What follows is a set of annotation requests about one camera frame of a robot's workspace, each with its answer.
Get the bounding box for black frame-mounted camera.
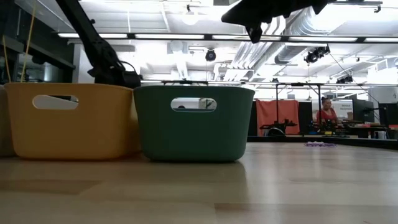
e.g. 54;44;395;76
303;45;331;65

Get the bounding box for white LED light strip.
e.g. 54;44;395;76
212;34;282;40
135;34;205;40
288;36;358;42
364;37;398;44
58;32;128;39

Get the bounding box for red fabric curtain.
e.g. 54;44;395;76
256;99;300;136

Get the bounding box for black computer monitor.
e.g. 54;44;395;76
352;98;376;123
377;102;398;127

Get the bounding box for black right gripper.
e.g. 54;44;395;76
221;0;330;44

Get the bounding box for black aluminium station frame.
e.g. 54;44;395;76
275;82;326;135

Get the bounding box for green plastic bin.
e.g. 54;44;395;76
132;85;256;163

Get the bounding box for wooden workbench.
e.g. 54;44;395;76
307;123;398;139

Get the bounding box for grey plastic bin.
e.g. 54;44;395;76
0;84;16;157

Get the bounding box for round black overhead camera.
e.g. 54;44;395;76
204;48;217;62

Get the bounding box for black partition panel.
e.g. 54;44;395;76
299;101;313;135
248;100;257;136

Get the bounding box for yellow cable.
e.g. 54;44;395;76
1;6;37;84

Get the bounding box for person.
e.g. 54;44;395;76
316;96;340;125

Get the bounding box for yellow plastic bin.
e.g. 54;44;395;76
4;82;141;161

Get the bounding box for white sign board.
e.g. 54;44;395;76
337;100;354;121

